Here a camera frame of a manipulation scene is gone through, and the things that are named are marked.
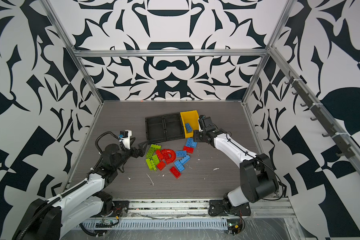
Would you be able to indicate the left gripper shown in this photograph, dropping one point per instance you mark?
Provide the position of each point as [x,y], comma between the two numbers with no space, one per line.
[140,151]

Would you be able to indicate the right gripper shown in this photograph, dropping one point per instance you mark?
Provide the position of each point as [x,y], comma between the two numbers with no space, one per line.
[196,138]

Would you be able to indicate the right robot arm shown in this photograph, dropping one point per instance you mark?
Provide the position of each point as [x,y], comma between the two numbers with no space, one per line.
[258,179]

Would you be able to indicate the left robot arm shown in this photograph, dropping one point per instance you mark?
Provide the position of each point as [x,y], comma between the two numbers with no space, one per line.
[53,218]

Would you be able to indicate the green brick upper left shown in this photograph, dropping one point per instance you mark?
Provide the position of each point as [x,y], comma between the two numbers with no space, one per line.
[150,153]

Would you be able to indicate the green brick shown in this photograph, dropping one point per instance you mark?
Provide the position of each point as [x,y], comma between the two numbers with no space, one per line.
[150,153]
[151,164]
[156,160]
[156,147]

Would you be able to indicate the green brick top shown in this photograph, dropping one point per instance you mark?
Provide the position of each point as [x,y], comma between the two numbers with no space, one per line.
[156,147]

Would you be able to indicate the green brick lower left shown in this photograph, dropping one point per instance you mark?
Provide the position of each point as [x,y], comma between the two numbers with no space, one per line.
[151,164]

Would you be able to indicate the green brick middle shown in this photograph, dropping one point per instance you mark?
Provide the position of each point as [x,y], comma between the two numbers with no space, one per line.
[156,160]

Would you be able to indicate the yellow bin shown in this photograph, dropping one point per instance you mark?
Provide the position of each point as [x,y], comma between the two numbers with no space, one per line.
[191,118]

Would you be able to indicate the red long brick on arch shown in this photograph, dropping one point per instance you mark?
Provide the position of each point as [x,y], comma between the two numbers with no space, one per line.
[166,155]

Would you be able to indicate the left black bin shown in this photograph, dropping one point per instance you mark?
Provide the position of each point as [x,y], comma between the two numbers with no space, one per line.
[155,130]

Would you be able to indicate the black bin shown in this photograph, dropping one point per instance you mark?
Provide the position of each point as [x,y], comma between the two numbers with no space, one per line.
[155,130]
[173,126]

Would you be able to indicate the right black bin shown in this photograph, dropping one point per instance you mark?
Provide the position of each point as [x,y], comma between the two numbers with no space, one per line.
[173,126]

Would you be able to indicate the red brick front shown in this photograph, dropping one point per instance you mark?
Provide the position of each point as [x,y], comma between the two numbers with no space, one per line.
[175,172]

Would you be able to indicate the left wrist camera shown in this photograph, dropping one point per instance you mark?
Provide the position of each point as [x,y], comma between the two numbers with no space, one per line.
[125,138]

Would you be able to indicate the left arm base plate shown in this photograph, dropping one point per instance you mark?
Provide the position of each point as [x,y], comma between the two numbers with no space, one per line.
[114,208]

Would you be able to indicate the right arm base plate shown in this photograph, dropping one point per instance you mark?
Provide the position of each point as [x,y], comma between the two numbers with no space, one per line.
[224,208]

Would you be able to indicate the aluminium front rail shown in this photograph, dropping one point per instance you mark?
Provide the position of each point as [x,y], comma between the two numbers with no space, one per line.
[157,209]

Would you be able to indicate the white cable duct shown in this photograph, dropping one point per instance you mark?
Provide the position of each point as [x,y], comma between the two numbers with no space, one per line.
[165,224]

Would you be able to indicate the wall hook rail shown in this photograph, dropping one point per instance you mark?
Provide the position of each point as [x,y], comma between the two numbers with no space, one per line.
[333,130]

